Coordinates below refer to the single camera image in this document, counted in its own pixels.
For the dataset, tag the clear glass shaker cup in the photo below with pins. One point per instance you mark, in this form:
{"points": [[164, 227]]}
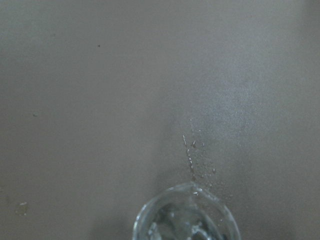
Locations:
{"points": [[185, 212]]}

